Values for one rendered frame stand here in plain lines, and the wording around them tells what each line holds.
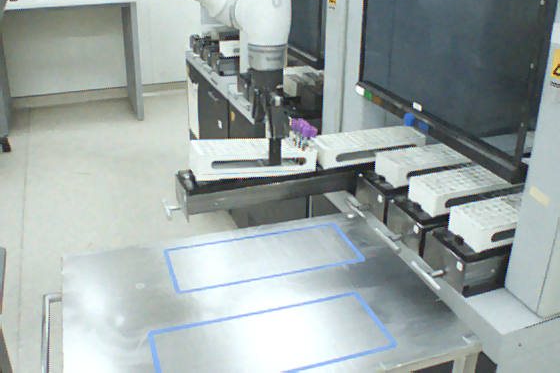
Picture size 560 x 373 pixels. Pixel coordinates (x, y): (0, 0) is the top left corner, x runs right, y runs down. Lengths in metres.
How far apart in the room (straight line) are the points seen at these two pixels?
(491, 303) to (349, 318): 0.34
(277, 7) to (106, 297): 0.69
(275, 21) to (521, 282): 0.73
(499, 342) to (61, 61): 4.21
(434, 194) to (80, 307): 0.73
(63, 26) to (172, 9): 0.87
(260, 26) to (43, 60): 3.68
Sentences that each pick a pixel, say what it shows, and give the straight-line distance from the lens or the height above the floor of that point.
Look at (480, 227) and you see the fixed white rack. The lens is 1.15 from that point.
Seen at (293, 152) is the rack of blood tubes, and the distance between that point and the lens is 1.40.
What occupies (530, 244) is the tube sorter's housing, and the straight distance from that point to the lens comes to 1.13.
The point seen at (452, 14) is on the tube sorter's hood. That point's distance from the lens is 1.22.
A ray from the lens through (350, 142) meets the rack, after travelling 1.50.
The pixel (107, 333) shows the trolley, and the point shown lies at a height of 0.82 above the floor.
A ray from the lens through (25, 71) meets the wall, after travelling 4.88.
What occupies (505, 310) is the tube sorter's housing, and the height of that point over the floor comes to 0.73.
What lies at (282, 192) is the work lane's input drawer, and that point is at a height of 0.78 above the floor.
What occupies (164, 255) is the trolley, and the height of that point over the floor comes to 0.82.
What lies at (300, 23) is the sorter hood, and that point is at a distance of 1.90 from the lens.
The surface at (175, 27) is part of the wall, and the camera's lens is 4.91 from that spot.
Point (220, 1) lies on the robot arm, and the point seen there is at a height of 1.21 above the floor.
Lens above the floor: 1.40
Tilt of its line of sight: 23 degrees down
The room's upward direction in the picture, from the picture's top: 1 degrees clockwise
